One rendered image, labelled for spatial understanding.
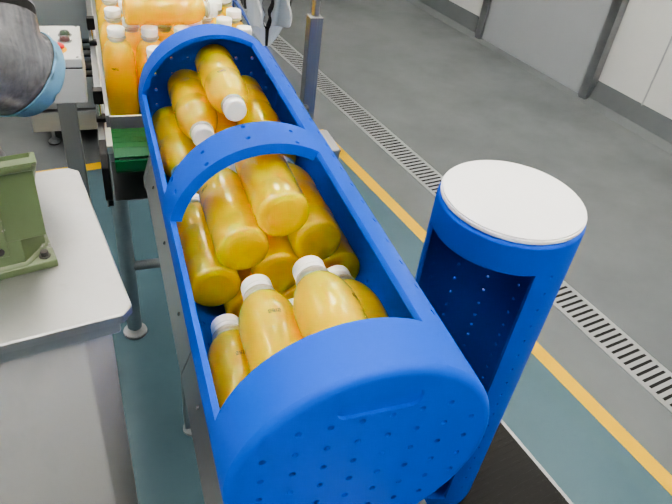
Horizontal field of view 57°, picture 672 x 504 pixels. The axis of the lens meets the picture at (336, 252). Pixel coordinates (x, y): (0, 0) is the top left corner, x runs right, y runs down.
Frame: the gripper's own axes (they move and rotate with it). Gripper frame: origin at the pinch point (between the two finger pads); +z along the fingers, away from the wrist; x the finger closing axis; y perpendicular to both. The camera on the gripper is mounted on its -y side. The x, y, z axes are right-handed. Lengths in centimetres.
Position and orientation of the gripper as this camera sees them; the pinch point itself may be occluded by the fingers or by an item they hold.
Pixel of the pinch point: (264, 33)
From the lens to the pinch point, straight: 88.6
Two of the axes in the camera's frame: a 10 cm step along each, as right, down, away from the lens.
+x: 9.4, -1.2, 3.2
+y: 3.2, 6.1, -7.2
